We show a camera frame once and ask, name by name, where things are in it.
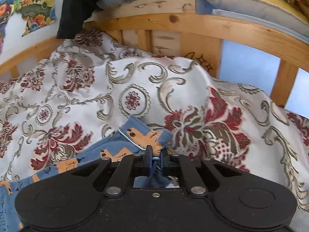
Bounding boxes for blue orange patterned pants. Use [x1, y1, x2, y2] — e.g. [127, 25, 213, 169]
[1, 116, 173, 231]

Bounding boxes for white floral bedspread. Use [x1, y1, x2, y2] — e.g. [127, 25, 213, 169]
[0, 28, 309, 211]

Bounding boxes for black hanging garment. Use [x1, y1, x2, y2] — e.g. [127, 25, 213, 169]
[57, 0, 98, 39]

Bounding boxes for yellow grey cushion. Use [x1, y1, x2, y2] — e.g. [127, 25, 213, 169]
[206, 0, 308, 37]

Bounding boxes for wooden bed frame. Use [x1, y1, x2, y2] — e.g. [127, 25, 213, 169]
[0, 0, 309, 108]

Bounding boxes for colourful wall poster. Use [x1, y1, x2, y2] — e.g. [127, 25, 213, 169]
[1, 0, 56, 51]

